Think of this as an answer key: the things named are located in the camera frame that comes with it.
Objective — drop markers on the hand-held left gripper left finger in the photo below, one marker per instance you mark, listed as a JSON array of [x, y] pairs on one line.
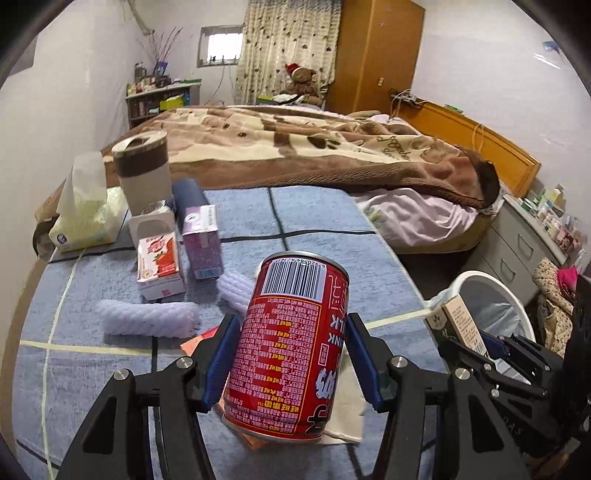
[[221, 364]]

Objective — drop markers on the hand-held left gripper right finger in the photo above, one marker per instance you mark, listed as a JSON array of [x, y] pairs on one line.
[[364, 364]]

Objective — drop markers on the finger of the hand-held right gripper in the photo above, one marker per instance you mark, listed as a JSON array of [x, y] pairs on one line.
[[531, 360], [498, 383]]

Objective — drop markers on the red drink can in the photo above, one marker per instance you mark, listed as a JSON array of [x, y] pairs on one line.
[[281, 350]]

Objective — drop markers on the beige cardboard box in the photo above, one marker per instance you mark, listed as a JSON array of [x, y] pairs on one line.
[[464, 323]]

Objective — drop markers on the short white foam net sleeve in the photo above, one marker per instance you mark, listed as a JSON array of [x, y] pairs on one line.
[[235, 290]]

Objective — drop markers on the long white foam net sleeve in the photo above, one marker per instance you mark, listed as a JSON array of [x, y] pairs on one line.
[[147, 318]]

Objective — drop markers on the white trash bin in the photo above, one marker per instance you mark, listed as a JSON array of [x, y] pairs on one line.
[[480, 278]]

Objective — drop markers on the strawberry milk carton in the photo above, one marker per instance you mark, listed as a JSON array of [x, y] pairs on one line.
[[159, 267]]

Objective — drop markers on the beige paper napkin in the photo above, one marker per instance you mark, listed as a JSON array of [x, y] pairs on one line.
[[344, 410]]

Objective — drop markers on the translucent bin liner bag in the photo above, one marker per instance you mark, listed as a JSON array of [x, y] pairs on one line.
[[503, 314]]

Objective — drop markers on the pile of clothes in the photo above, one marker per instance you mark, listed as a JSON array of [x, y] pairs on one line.
[[551, 300]]

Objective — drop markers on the grey nightstand cabinet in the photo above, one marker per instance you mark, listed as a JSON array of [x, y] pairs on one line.
[[512, 249]]

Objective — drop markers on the purple milk carton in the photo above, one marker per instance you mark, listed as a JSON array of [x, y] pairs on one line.
[[203, 244]]

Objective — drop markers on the row of bottles and boxes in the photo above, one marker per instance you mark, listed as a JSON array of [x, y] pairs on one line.
[[554, 217]]

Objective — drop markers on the blue plaid cloth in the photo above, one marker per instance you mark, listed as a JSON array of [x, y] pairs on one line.
[[314, 221]]

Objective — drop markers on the small white open box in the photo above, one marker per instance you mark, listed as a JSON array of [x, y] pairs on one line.
[[152, 226]]

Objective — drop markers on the pink bed quilt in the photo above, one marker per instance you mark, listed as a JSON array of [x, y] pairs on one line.
[[415, 217]]

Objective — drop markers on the beige cup with brown band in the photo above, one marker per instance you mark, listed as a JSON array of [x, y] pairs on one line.
[[143, 180]]

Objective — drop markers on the yellow tissue pack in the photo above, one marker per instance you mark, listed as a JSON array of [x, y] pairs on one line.
[[85, 217]]

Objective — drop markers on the brown printed blanket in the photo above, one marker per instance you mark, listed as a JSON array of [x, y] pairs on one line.
[[277, 147]]

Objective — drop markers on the wooden headboard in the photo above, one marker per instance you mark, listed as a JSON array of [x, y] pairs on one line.
[[489, 138]]

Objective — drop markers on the green box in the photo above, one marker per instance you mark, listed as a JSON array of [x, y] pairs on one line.
[[171, 102]]

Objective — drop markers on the cluttered bookshelf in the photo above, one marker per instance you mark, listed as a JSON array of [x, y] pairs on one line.
[[157, 99]]

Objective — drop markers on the brown teddy bear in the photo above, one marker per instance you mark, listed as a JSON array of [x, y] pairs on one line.
[[302, 85]]

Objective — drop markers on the wooden wardrobe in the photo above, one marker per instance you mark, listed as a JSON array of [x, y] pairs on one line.
[[378, 50]]

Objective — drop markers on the small window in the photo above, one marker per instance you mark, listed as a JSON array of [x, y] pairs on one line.
[[224, 46]]

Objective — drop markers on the dried branches in vase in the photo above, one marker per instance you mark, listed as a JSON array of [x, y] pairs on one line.
[[159, 50]]

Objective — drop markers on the patterned curtain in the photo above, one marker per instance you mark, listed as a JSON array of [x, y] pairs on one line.
[[286, 46]]

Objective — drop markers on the blue wall sticker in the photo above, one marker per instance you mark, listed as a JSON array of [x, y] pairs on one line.
[[549, 45]]

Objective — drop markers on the wall pipe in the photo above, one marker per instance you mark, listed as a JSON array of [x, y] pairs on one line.
[[138, 18]]

